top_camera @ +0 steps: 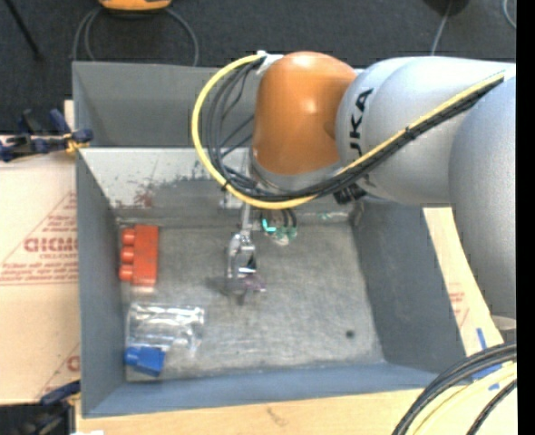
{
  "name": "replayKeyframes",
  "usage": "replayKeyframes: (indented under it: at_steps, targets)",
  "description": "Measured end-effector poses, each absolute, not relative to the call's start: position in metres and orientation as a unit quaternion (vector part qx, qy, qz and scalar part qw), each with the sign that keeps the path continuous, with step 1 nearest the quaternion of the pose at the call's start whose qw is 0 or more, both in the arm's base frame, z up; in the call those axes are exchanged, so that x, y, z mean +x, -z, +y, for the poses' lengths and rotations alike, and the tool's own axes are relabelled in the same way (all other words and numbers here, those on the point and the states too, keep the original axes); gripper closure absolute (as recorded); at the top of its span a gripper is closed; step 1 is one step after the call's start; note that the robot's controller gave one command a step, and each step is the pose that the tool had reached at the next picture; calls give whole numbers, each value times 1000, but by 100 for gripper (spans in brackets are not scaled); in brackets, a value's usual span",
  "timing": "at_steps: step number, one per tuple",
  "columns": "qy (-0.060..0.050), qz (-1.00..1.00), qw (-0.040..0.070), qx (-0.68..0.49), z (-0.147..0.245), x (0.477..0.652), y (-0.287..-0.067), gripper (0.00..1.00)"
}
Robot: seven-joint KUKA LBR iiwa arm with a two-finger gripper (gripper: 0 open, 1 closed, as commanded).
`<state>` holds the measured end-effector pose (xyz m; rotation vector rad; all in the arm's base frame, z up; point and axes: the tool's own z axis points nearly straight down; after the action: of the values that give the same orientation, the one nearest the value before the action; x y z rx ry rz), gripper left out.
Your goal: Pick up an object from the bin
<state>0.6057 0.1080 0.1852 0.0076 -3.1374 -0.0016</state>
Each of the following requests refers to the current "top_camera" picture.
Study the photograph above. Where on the red toy building block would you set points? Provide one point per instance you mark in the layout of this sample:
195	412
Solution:
141	256

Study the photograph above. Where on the brown cardboard board red print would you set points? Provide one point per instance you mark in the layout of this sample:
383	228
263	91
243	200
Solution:
32	288

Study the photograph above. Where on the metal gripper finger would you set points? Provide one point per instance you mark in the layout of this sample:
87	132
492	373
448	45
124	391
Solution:
233	261
250	261

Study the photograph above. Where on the clear plastic packet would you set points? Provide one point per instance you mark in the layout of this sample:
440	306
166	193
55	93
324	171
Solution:
168	324

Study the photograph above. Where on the small purple clear object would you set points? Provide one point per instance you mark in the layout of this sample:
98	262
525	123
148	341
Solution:
257	283

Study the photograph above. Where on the blue toy building block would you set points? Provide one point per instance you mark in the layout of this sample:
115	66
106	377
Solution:
146	360

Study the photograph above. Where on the grey metal bin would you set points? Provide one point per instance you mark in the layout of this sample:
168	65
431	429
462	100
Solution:
294	324

